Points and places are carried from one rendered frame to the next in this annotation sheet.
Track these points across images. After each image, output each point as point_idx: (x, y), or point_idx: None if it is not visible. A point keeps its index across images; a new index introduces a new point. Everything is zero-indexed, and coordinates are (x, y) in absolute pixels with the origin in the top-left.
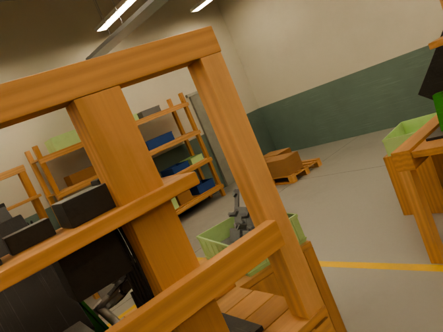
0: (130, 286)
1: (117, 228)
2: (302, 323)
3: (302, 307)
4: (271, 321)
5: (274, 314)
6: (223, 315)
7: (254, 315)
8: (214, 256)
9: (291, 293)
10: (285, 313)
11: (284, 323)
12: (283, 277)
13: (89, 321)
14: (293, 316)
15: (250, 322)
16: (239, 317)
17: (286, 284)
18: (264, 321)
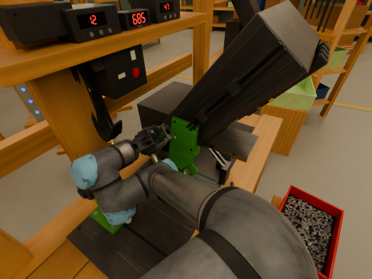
0: (103, 99)
1: (192, 180)
2: (31, 239)
3: (16, 239)
4: (57, 252)
5: (50, 264)
6: (107, 269)
7: (72, 270)
8: (32, 132)
9: (11, 238)
10: (39, 263)
11: (46, 245)
12: (0, 231)
13: (164, 121)
14: (34, 254)
15: (76, 244)
16: (91, 272)
17: (6, 235)
18: (65, 253)
